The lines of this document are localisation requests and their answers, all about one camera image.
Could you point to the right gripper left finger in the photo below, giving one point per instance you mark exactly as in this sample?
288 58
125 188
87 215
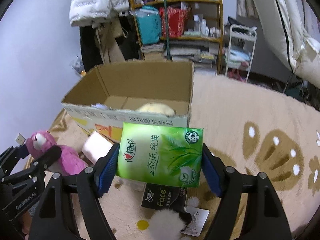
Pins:
54 217

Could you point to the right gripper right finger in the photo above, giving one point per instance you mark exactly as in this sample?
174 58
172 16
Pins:
264 216

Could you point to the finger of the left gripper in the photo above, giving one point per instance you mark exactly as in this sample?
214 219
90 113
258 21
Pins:
11 156
37 168

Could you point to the pink plush bear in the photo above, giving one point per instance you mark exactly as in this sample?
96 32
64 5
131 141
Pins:
65 159

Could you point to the black white panda plush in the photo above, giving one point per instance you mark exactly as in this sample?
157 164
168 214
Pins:
166 224

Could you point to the black Face tissue pack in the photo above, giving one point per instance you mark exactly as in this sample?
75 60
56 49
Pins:
159 197

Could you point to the green tissue pack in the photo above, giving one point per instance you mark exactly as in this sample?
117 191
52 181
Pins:
161 155

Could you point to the white paper tag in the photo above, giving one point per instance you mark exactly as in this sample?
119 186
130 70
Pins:
198 220

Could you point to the blue white plush toy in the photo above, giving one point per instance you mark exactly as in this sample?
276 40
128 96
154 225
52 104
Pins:
100 106

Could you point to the beige patterned blanket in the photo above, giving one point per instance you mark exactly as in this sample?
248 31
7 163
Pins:
250 128

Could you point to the bag of toys on floor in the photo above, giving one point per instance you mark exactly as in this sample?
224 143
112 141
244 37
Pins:
78 66

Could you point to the yellow plush toy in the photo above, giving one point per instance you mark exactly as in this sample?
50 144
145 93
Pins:
159 108

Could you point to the cardboard box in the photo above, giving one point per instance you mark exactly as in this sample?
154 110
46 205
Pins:
125 87

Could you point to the beige coat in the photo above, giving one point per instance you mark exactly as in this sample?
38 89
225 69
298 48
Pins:
105 40

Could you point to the stack of books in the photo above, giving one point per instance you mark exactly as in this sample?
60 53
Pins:
153 52

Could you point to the green pole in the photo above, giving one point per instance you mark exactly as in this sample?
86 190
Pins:
167 35

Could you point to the white puffer jacket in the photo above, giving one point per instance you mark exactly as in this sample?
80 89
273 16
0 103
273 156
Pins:
93 12

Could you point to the white rolling cart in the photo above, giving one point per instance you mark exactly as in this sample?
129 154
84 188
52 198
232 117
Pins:
239 53

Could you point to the teal bag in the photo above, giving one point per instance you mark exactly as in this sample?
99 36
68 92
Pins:
149 24

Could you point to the cream folded mattress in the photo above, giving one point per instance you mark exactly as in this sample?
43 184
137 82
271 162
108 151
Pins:
286 36

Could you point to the wooden shelf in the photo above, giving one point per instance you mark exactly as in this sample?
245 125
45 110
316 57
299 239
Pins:
202 40

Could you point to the red patterned bag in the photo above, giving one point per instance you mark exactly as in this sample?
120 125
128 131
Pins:
177 18

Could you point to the wall socket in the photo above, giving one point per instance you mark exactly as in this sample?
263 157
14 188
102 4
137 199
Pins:
20 139

